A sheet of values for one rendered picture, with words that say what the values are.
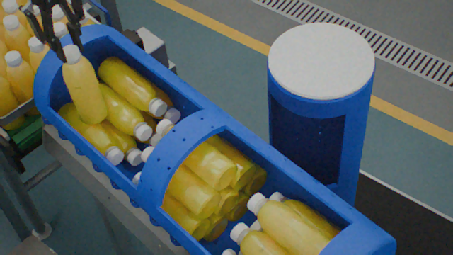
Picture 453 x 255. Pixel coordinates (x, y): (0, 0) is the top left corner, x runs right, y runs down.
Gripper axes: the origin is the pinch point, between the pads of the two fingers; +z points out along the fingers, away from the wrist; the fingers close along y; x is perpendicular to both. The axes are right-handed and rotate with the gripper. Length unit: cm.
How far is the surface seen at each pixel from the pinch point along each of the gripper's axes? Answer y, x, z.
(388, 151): 111, -21, 132
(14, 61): -4.3, 27.1, 21.2
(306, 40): 57, -20, 28
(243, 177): 10.4, -42.2, 20.1
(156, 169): -4.2, -32.3, 11.5
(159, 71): 13.3, -13.1, 10.2
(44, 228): -14, 53, 127
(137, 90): 9.5, -7.9, 17.3
